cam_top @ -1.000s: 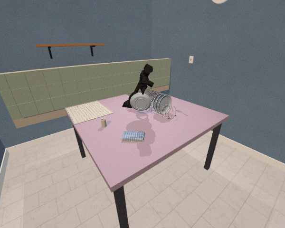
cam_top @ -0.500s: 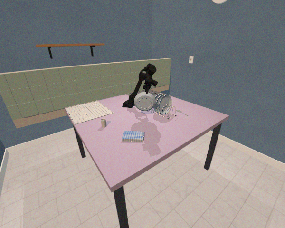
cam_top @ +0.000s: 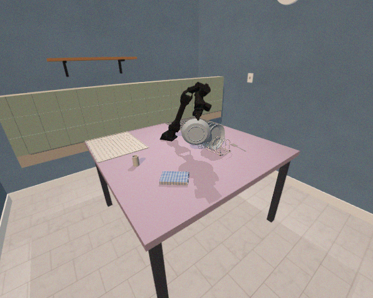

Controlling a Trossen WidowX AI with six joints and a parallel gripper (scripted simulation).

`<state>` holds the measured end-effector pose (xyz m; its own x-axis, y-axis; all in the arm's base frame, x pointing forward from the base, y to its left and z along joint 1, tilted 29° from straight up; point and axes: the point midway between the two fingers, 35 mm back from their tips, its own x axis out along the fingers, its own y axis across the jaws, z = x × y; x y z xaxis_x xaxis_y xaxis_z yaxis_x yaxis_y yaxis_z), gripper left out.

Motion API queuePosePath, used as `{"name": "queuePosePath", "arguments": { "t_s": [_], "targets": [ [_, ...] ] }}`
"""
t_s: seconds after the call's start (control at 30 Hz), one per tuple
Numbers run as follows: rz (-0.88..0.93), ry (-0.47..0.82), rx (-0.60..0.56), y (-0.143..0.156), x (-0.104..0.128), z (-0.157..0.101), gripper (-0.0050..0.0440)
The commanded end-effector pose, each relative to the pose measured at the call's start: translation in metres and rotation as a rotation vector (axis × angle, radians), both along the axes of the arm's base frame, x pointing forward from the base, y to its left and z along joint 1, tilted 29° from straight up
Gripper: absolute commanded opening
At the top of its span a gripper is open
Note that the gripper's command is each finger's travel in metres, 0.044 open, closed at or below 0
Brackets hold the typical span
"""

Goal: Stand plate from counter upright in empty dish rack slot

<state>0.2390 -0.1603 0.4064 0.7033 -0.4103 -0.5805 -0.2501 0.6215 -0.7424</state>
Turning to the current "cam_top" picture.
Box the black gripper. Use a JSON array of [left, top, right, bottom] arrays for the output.
[[193, 97, 206, 120]]

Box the beige ribbed draining mat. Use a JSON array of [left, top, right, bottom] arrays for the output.
[[85, 131, 148, 163]]

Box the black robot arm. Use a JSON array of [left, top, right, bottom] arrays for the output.
[[166, 82, 211, 138]]

